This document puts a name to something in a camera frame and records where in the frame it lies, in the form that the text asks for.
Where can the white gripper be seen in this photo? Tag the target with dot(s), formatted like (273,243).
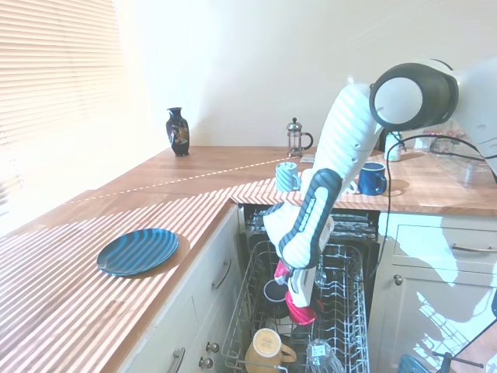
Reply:
(301,285)

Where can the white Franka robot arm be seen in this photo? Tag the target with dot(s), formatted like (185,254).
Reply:
(349,128)

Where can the dark navy glossy mug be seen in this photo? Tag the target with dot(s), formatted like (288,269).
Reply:
(275,293)

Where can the yellow ceramic mug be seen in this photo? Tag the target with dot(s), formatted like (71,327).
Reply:
(266,346)

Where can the steel dishwasher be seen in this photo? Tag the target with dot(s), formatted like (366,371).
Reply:
(349,229)

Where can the grey blue mug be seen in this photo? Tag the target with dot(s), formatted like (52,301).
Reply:
(285,176)

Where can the white ceramic mug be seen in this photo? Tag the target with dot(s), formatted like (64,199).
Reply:
(349,184)

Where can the navy blue enamel mug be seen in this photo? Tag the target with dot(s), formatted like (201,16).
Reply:
(370,178)

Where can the clear glass with sticker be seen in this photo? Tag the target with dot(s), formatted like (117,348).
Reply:
(324,355)

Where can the round metal cabinet knob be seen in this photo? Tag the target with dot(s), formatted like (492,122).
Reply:
(212,347)
(397,279)
(206,362)

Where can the white cabinet with drawers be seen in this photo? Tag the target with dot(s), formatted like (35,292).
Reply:
(202,311)

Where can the white cabinet with knob door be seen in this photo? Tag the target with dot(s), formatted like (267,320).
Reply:
(427,311)

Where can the teal round object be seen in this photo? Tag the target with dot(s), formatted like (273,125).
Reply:
(413,365)

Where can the glass french press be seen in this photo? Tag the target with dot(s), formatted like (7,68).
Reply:
(295,140)

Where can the blue round plate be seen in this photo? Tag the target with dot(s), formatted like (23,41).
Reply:
(137,252)

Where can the black stand rod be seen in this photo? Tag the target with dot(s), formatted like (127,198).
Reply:
(458,359)

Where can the dark blue painted vase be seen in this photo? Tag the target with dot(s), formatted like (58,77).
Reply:
(178,132)

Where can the clear container with black clips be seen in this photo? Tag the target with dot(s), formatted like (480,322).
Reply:
(446,143)

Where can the grey rimmed cereal container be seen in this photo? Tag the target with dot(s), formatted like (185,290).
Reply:
(475,173)

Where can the wide slatted window blind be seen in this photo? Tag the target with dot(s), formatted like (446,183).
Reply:
(58,77)

